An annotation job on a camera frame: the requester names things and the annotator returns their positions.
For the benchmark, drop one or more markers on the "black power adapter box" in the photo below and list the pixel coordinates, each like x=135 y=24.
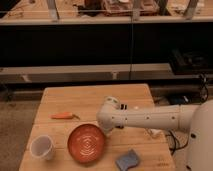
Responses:
x=177 y=99

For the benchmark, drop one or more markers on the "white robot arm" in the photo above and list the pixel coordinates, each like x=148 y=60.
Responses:
x=196 y=120

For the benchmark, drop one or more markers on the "orange ceramic bowl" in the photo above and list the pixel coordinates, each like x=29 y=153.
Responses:
x=86 y=143

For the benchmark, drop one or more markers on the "orange carrot toy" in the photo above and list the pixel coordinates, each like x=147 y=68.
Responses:
x=65 y=115

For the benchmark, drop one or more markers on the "white plastic cup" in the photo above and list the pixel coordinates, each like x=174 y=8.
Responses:
x=42 y=148

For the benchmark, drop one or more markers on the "blue sponge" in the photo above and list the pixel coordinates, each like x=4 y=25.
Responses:
x=127 y=160

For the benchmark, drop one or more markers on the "black white striped block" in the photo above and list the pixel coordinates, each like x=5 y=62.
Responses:
x=123 y=107

